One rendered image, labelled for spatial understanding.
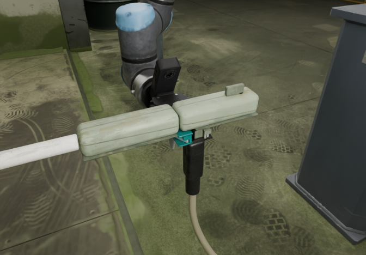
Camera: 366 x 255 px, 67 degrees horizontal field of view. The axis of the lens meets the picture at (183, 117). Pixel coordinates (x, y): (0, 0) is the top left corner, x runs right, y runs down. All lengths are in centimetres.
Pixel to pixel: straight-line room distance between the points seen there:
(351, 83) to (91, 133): 70
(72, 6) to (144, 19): 184
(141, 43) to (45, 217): 65
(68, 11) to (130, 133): 212
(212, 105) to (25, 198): 83
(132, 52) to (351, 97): 60
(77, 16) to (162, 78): 200
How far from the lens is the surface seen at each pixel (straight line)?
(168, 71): 53
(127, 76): 72
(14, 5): 248
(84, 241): 94
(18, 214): 109
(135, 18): 66
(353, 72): 88
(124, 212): 98
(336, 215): 108
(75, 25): 252
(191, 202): 62
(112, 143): 42
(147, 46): 68
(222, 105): 47
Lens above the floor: 79
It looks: 32 degrees down
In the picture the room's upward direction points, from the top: straight up
